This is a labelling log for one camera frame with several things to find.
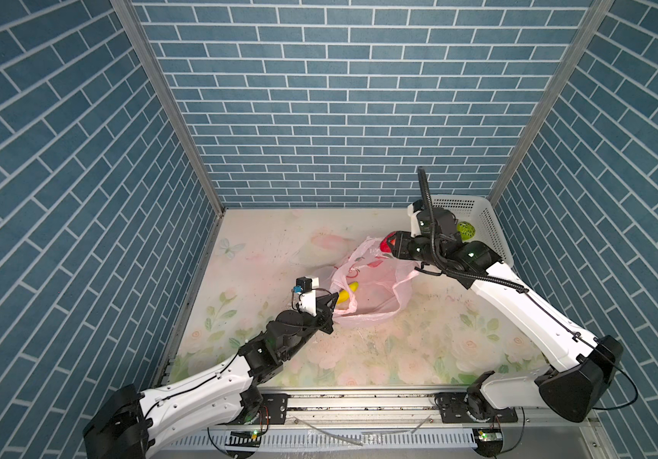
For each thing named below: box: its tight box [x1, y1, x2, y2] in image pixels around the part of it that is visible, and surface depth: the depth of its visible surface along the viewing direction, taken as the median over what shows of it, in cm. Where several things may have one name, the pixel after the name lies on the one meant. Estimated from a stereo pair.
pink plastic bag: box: [330, 236, 421, 329], surface depth 84 cm
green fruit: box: [456, 220, 476, 241], surface depth 107 cm
